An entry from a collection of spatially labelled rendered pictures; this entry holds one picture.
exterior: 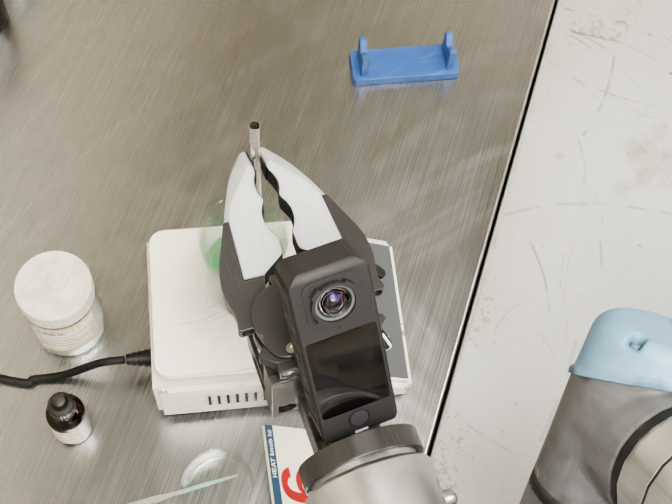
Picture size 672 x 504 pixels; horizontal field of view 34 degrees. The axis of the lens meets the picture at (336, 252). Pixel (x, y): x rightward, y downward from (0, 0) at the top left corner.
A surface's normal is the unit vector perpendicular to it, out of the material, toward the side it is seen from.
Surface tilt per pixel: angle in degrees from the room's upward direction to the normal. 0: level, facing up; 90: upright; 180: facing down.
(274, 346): 1
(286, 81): 0
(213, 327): 0
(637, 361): 44
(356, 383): 57
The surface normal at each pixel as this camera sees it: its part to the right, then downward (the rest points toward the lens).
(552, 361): 0.05, -0.44
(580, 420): -0.92, -0.15
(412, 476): 0.53, -0.53
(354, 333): 0.33, 0.48
